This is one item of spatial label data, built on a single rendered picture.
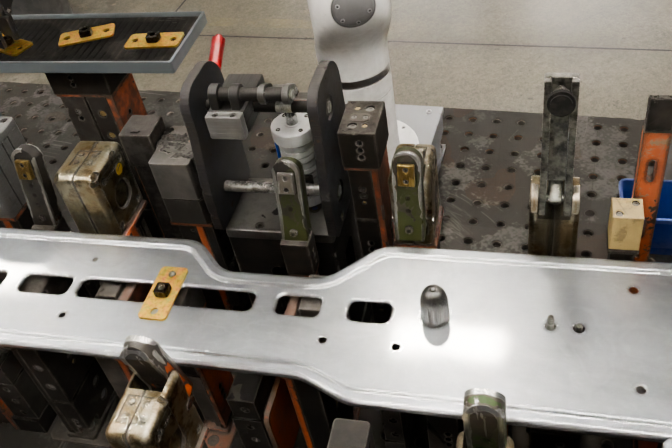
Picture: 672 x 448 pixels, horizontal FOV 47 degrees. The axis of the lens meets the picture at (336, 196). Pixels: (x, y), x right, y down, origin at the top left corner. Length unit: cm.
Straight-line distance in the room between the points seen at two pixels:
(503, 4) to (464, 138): 193
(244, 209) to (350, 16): 32
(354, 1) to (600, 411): 63
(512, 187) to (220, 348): 76
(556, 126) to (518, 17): 251
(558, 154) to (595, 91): 205
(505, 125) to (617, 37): 167
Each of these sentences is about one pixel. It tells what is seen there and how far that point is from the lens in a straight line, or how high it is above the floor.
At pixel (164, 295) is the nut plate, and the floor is 101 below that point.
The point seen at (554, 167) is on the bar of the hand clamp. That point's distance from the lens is 91.
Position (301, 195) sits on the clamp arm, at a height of 106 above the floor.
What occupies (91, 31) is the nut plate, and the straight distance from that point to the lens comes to 123.
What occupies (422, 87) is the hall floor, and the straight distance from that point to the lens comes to 298.
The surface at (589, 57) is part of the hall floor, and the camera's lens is 312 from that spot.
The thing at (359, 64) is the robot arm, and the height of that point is 103.
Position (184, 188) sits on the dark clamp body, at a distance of 107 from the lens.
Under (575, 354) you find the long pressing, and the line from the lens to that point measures 86.
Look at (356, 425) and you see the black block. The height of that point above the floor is 99.
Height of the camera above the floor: 170
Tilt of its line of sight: 42 degrees down
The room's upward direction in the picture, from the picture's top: 11 degrees counter-clockwise
